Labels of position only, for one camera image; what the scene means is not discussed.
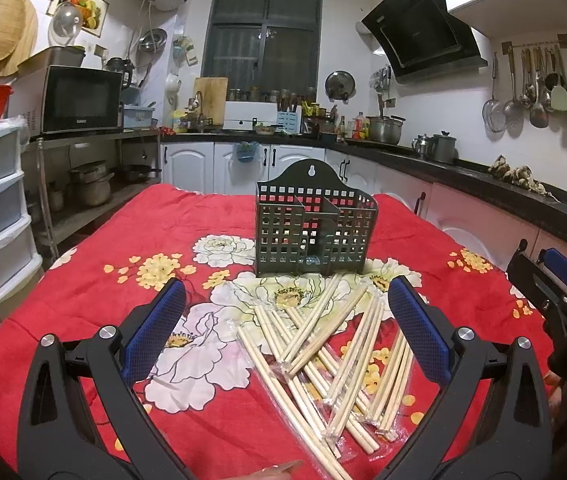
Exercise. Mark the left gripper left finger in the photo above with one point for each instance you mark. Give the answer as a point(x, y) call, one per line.
point(57, 435)

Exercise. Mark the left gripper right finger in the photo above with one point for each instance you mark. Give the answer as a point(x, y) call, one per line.
point(512, 438)

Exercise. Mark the dark green utensil caddy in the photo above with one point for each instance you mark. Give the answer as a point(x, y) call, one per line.
point(309, 221)

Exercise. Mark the dark kitchen window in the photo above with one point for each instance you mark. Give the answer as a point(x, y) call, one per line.
point(269, 45)

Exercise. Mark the red floral tablecloth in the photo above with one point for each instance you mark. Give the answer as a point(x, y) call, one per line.
point(202, 394)

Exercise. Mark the hanging strainer ladle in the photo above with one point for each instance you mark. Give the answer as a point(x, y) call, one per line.
point(493, 111)

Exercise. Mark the steel kettle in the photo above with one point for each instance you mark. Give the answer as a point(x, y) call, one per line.
point(422, 145)

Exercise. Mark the large steel stockpot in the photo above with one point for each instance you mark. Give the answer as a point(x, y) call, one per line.
point(386, 129)

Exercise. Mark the black range hood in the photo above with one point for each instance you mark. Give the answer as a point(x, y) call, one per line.
point(422, 40)

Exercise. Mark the hanging glass pot lid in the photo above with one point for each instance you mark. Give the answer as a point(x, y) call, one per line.
point(340, 85)

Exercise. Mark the blue knife block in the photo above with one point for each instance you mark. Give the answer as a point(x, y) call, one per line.
point(290, 122)

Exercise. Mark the black microwave oven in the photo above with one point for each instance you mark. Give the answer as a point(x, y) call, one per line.
point(65, 99)

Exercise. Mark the wooden cutting board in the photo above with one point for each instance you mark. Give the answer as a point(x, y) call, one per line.
point(213, 93)

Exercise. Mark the fruit picture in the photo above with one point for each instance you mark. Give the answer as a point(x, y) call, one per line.
point(93, 12)

